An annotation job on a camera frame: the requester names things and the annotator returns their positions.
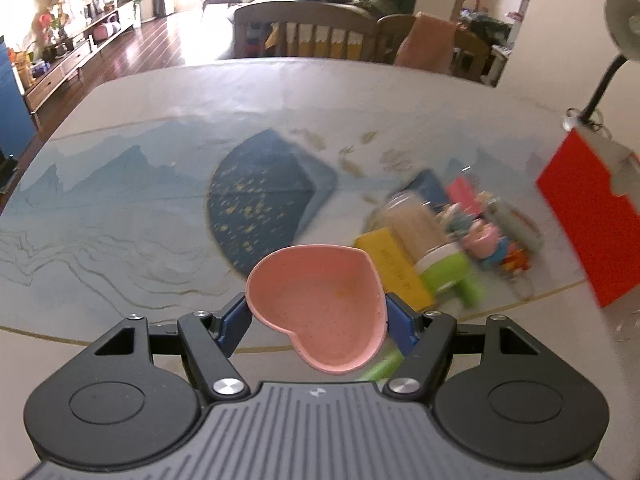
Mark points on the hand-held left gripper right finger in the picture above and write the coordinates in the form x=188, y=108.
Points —
x=400, y=325

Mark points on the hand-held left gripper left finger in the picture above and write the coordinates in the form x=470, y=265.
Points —
x=234, y=319

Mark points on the yellow block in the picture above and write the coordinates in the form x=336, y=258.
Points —
x=395, y=265

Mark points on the pink heart-shaped dish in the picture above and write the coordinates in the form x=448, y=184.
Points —
x=315, y=300

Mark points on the toothpick jar with green lid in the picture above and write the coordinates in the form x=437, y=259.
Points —
x=415, y=230

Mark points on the pink pig toy with bird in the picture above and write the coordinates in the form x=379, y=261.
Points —
x=482, y=237

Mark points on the orange charm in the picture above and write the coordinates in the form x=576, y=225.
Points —
x=515, y=262

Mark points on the red cardboard box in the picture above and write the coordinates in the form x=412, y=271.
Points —
x=575, y=210

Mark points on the lime green stick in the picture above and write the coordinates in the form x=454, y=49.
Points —
x=380, y=367

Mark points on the dark blue pouch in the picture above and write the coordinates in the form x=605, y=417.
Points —
x=429, y=185

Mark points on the grey cylindrical tube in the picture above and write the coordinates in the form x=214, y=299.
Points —
x=515, y=220

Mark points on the brown cloth over chair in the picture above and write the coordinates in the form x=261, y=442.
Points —
x=425, y=45

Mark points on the dark wooden chair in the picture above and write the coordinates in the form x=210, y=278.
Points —
x=472, y=52
x=305, y=15

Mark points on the wooden TV cabinet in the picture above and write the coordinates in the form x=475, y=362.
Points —
x=65, y=65

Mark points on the blue-fronted cabinet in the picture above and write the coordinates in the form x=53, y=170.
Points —
x=12, y=100

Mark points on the red flowers in pot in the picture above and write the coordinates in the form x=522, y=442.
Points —
x=47, y=25

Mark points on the desk lamp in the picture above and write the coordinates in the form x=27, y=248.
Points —
x=622, y=15

